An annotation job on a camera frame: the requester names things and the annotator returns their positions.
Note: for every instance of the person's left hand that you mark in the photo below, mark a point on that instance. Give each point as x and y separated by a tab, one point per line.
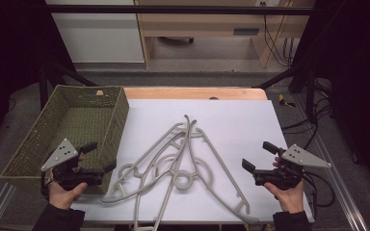
62	199

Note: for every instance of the green woven basket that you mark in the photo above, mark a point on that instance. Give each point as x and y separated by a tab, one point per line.
80	118

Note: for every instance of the wooden desk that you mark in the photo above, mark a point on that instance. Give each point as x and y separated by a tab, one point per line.
202	22

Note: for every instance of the person's right hand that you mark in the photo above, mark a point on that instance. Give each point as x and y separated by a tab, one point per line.
290	200

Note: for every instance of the white table board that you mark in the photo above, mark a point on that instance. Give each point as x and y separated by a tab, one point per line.
237	128

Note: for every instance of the white cabinet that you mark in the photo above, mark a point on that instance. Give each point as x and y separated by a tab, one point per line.
99	35

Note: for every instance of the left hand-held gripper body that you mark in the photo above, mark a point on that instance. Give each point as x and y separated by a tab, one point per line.
61	154

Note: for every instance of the black curtain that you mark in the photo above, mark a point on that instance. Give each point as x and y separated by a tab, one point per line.
356	80
6	48

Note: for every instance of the yellow and black tool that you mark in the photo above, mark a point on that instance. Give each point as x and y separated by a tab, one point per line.
283	101

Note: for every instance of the black frame strut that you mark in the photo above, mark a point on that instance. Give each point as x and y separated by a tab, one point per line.
43	86
310	93

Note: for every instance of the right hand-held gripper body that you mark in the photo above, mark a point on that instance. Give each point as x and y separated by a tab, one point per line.
298	157

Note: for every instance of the black horizontal frame bar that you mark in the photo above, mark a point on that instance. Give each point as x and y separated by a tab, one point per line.
173	9

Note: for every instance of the grey plastic clothes hanger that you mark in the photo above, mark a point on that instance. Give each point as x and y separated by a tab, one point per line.
131	193
218	160
164	208

